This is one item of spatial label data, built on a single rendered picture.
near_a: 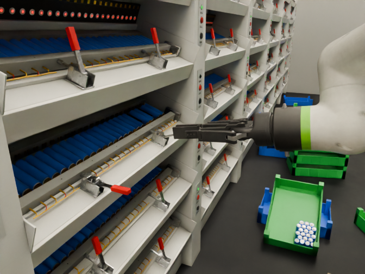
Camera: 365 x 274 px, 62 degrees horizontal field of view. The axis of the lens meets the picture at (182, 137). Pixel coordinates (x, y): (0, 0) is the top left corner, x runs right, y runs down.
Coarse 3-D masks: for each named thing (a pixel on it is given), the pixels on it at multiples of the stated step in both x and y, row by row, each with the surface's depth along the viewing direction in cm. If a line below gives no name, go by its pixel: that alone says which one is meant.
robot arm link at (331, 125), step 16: (320, 96) 61; (336, 96) 57; (352, 96) 55; (304, 112) 60; (320, 112) 58; (336, 112) 56; (352, 112) 55; (304, 128) 59; (320, 128) 57; (336, 128) 56; (352, 128) 54; (304, 144) 60; (320, 144) 58; (336, 144) 57; (352, 144) 55
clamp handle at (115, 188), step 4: (96, 180) 54; (96, 184) 54; (100, 184) 54; (104, 184) 54; (108, 184) 54; (108, 188) 53; (112, 188) 52; (116, 188) 52; (120, 188) 52; (124, 188) 52; (128, 188) 52; (120, 192) 52; (124, 192) 52; (128, 192) 52
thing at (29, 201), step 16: (144, 128) 77; (160, 128) 83; (128, 144) 69; (96, 160) 59; (64, 176) 52; (32, 192) 47; (48, 192) 48; (64, 192) 51; (32, 208) 46; (48, 208) 47
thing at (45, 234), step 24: (144, 96) 96; (72, 120) 68; (192, 120) 92; (144, 144) 75; (168, 144) 79; (120, 168) 64; (144, 168) 69; (48, 216) 47; (72, 216) 49; (48, 240) 44
